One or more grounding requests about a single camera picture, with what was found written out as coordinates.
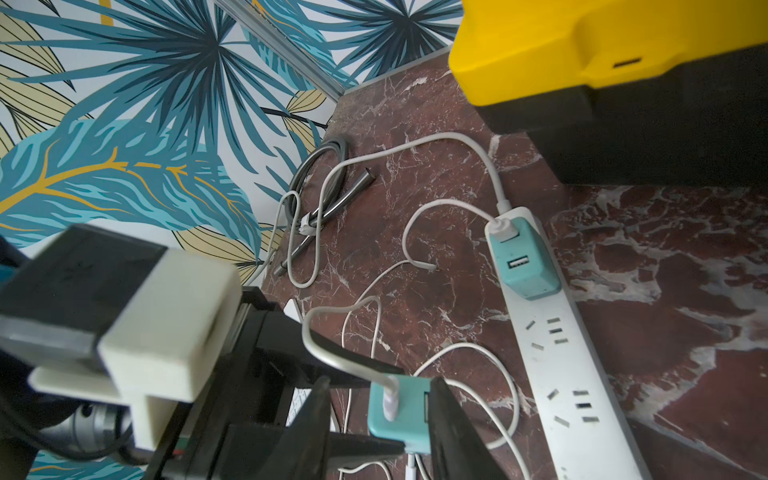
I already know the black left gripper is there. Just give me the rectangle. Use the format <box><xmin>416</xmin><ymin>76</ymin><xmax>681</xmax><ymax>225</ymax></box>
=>
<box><xmin>144</xmin><ymin>287</ymin><xmax>404</xmax><ymax>479</ymax></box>

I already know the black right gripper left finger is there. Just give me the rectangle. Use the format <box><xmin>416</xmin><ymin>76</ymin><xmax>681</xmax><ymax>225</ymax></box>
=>
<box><xmin>256</xmin><ymin>376</ymin><xmax>331</xmax><ymax>479</ymax></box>

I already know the white charging cable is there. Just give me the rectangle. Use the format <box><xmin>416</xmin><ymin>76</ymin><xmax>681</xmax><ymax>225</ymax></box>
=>
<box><xmin>335</xmin><ymin>197</ymin><xmax>532</xmax><ymax>480</ymax></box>

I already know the teal USB charger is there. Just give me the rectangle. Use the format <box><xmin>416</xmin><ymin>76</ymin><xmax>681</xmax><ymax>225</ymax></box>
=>
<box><xmin>487</xmin><ymin>217</ymin><xmax>561</xmax><ymax>300</ymax></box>
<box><xmin>367</xmin><ymin>375</ymin><xmax>431</xmax><ymax>455</ymax></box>

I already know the white keyboard cable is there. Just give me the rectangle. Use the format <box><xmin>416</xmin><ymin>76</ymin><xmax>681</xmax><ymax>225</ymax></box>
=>
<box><xmin>301</xmin><ymin>295</ymin><xmax>402</xmax><ymax>422</ymax></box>

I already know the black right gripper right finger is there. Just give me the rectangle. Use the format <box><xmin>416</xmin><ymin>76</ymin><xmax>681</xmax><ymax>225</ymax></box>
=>
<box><xmin>428</xmin><ymin>378</ymin><xmax>506</xmax><ymax>480</ymax></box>

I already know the white power strip cord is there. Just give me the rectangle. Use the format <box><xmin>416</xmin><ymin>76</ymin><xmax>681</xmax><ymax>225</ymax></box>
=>
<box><xmin>245</xmin><ymin>131</ymin><xmax>512</xmax><ymax>290</ymax></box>

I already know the white power strip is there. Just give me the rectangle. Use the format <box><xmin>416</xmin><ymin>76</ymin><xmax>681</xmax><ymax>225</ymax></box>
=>
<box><xmin>491</xmin><ymin>207</ymin><xmax>651</xmax><ymax>479</ymax></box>

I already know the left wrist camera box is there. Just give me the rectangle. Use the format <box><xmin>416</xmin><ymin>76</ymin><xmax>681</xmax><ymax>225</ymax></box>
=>
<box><xmin>1</xmin><ymin>224</ymin><xmax>242</xmax><ymax>450</ymax></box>

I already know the yellow black toolbox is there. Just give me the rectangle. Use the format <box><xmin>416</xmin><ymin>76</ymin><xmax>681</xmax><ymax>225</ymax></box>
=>
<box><xmin>449</xmin><ymin>0</ymin><xmax>767</xmax><ymax>186</ymax></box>

